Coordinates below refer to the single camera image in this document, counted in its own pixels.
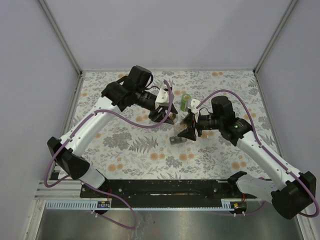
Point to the white cable duct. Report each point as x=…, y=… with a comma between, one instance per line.
x=153, y=204

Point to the left aluminium corner post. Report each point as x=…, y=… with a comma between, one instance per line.
x=57, y=31

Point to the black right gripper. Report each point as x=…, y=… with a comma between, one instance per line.
x=190, y=133

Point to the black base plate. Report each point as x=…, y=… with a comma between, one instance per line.
x=160, y=189

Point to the floral table mat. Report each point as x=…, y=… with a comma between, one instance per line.
x=123, y=151

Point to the right aluminium corner post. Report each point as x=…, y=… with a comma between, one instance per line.
x=275, y=35

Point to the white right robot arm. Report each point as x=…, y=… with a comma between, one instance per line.
x=290, y=191

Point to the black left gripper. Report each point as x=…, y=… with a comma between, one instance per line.
x=159, y=117

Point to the grey weekly pill organizer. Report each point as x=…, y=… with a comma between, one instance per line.
x=177, y=140

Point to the green pill bottle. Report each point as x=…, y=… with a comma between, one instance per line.
x=184, y=105

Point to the aluminium corner post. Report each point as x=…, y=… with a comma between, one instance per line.
x=275, y=35
x=57, y=31

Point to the green bottle cap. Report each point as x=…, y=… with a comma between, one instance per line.
x=185, y=97

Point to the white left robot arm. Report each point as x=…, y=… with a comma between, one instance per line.
x=131, y=89

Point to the aluminium frame rail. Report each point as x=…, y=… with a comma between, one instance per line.
x=65, y=190

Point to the clear pill bottle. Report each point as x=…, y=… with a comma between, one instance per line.
x=179, y=126

